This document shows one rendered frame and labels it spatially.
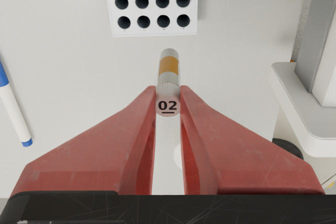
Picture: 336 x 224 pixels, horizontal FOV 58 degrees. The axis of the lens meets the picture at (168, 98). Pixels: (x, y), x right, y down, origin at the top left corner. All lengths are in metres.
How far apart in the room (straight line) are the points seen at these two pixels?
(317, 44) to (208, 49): 0.14
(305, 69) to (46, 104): 0.31
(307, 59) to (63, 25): 0.25
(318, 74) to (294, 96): 0.02
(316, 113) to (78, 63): 0.26
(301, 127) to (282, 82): 0.05
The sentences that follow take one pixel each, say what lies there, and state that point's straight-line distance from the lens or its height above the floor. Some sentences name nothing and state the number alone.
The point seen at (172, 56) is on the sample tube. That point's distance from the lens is 0.15.
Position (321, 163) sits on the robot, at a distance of 1.27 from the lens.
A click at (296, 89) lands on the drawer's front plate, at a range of 0.27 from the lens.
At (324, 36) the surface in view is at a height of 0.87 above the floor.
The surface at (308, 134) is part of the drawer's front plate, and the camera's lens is 0.23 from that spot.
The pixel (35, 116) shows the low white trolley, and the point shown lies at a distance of 0.44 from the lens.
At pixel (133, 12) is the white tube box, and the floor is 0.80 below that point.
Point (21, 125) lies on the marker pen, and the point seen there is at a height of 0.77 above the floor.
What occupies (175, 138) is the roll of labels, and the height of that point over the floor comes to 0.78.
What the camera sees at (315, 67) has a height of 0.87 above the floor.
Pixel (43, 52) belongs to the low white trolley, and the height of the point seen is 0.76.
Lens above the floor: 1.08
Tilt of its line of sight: 56 degrees down
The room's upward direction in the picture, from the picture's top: 178 degrees counter-clockwise
